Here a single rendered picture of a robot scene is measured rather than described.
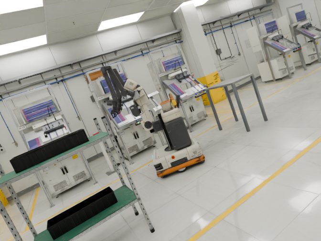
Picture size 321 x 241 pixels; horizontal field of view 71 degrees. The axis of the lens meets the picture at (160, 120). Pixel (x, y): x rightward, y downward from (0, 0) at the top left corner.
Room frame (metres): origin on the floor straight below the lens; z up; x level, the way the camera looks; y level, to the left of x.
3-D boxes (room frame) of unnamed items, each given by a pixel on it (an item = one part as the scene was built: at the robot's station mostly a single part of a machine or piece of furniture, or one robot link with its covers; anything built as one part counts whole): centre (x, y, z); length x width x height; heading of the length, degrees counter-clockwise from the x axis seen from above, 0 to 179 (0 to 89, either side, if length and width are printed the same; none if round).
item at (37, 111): (4.19, 2.04, 0.95); 1.35 x 0.82 x 1.90; 24
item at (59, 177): (4.00, 1.94, 0.66); 1.01 x 0.73 x 1.31; 24
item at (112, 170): (4.03, 1.17, 0.39); 0.24 x 0.24 x 0.78; 24
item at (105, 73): (2.89, 0.43, 1.40); 0.11 x 0.06 x 0.43; 178
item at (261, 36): (6.77, -3.87, 0.95); 1.36 x 0.82 x 1.90; 24
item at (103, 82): (4.66, 0.60, 1.52); 0.51 x 0.13 x 0.27; 114
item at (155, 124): (3.04, 0.13, 0.68); 0.28 x 0.27 x 0.25; 178
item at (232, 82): (3.71, -1.27, 0.40); 0.70 x 0.45 x 0.80; 22
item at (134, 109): (3.10, 0.25, 0.99); 0.28 x 0.16 x 0.22; 178
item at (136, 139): (4.75, 0.70, 0.31); 0.70 x 0.65 x 0.62; 114
